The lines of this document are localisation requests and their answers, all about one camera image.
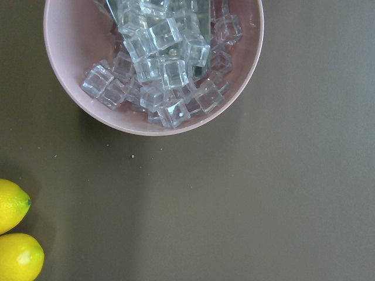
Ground pink bowl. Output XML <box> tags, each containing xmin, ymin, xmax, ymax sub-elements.
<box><xmin>43</xmin><ymin>1</ymin><xmax>264</xmax><ymax>136</ymax></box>

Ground clear plastic ice cubes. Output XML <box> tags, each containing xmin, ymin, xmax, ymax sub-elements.
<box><xmin>81</xmin><ymin>1</ymin><xmax>243</xmax><ymax>128</ymax></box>

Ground clear ice scoop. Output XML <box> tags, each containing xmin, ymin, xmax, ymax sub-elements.
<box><xmin>103</xmin><ymin>1</ymin><xmax>210</xmax><ymax>78</ymax></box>

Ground yellow lemon upper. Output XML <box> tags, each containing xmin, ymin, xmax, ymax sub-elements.
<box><xmin>1</xmin><ymin>179</ymin><xmax>32</xmax><ymax>234</ymax></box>

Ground yellow lemon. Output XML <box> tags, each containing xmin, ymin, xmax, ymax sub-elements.
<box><xmin>1</xmin><ymin>233</ymin><xmax>45</xmax><ymax>280</ymax></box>
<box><xmin>1</xmin><ymin>179</ymin><xmax>32</xmax><ymax>234</ymax></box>

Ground yellow lemon lower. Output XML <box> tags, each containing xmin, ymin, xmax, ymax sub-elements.
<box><xmin>1</xmin><ymin>233</ymin><xmax>45</xmax><ymax>280</ymax></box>

